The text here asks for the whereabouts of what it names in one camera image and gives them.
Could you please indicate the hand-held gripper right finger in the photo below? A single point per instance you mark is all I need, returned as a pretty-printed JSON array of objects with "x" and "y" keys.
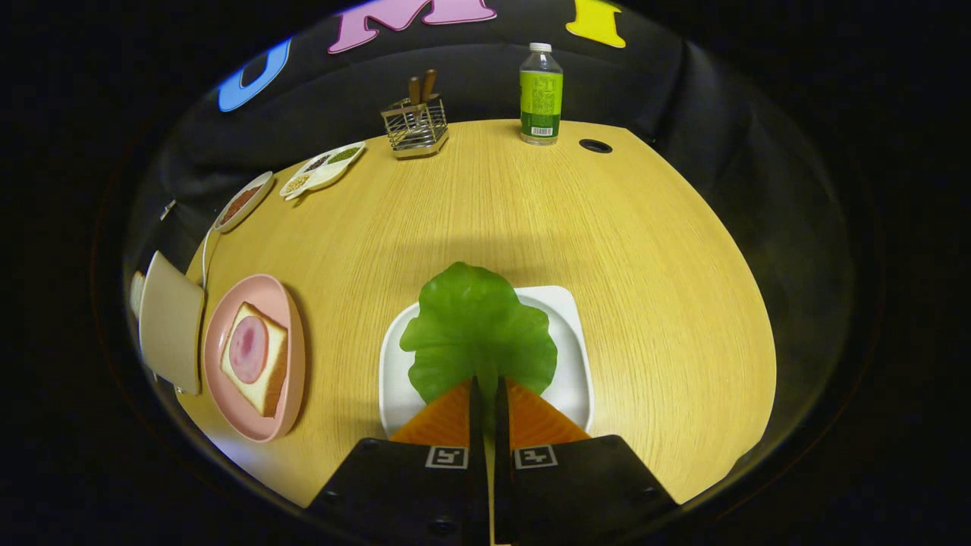
[{"x": 502, "y": 455}]

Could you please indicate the green lettuce leaf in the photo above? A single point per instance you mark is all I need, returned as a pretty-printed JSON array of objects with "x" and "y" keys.
[{"x": 474, "y": 326}]

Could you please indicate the brown meat steak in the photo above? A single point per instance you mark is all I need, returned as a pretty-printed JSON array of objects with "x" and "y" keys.
[{"x": 241, "y": 205}]

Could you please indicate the silver cloth clip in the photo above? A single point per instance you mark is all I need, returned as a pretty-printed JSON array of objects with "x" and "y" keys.
[{"x": 168, "y": 209}]

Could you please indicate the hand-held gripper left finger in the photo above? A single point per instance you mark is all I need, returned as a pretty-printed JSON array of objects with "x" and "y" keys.
[{"x": 476, "y": 455}]

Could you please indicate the black backdrop cloth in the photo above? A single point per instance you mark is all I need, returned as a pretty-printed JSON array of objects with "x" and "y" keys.
[{"x": 470, "y": 68}]

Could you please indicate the bread slice with ham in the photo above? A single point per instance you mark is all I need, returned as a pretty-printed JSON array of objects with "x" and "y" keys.
[{"x": 267, "y": 388}]

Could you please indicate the pink ham slice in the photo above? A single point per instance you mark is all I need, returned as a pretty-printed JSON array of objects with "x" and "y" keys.
[{"x": 248, "y": 349}]

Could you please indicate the white square plate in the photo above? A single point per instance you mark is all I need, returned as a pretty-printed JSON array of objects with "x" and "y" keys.
[{"x": 569, "y": 356}]

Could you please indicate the round beige plate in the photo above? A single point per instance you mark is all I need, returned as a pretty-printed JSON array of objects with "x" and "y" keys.
[{"x": 262, "y": 186}]

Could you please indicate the green label bottle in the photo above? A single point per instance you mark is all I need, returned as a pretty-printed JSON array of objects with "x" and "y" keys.
[{"x": 541, "y": 95}]

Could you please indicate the pink plate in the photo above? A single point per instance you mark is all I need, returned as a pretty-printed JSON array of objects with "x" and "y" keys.
[{"x": 250, "y": 292}]

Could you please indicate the white divided bean dish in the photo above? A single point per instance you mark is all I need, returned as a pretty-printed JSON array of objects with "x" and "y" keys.
[{"x": 322, "y": 176}]

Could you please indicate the white toaster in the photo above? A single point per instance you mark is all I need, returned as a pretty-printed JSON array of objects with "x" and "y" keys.
[{"x": 171, "y": 318}]

